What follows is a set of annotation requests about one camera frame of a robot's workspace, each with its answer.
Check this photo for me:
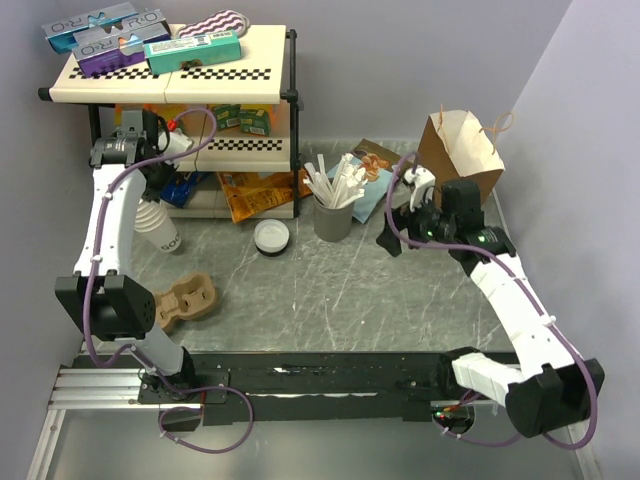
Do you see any stack of white cup lids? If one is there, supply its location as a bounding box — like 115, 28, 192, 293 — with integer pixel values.
253, 219, 290, 257

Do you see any brown cardboard cup carrier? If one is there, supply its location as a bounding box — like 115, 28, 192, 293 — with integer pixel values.
153, 272, 217, 333

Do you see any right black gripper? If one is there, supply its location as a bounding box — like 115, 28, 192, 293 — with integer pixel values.
373, 187, 454, 256

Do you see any orange snack bag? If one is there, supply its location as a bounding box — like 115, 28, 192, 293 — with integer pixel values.
216, 172, 294, 223

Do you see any grey straw holder cup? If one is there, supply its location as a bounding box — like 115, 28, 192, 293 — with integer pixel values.
313, 199, 354, 243

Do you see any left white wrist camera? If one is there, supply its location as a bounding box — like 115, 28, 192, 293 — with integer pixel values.
164, 119, 196, 156

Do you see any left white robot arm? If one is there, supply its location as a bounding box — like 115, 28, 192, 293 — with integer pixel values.
55, 109, 198, 402

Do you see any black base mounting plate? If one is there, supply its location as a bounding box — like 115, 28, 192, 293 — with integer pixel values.
138, 352, 466, 426

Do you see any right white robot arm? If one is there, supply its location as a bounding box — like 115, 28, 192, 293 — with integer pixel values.
377, 177, 605, 450

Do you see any purple O-R-O box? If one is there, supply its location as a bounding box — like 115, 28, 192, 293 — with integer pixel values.
72, 24, 171, 77

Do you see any brown paper takeout bag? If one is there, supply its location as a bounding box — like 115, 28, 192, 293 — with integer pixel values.
418, 107, 514, 204

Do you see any green orange box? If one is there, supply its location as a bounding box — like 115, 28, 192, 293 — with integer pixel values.
209, 104, 241, 131
238, 104, 273, 137

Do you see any teal carton box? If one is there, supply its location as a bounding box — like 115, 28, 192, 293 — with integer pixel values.
144, 31, 242, 75

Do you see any aluminium rail frame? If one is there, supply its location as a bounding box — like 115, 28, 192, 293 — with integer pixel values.
29, 355, 601, 479

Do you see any purple cable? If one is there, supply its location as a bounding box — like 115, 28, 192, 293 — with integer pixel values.
382, 151, 599, 450
81, 104, 256, 455

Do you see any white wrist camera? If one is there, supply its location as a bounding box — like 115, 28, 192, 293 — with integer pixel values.
164, 119, 196, 156
403, 167, 436, 212

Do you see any cream checkered shelf rack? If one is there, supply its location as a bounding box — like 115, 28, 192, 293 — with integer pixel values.
37, 22, 306, 221

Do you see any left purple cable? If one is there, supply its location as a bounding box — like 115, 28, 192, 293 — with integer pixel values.
81, 104, 256, 455

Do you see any light blue nut bag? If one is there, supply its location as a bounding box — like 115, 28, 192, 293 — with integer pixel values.
351, 139, 401, 224

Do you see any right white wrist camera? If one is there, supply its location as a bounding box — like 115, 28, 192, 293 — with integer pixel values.
403, 167, 436, 212

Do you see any purple white wavy pouch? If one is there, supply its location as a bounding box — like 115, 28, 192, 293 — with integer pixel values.
175, 9, 251, 38

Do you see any blue O-R-O box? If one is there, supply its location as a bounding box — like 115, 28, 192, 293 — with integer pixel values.
42, 2, 168, 54

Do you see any dark blue snack bag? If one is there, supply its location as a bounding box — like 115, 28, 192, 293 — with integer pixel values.
160, 172, 210, 208

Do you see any stack of white paper cups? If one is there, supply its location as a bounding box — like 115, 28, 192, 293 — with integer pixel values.
134, 199, 182, 253

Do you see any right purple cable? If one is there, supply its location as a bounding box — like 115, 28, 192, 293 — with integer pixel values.
382, 151, 599, 450

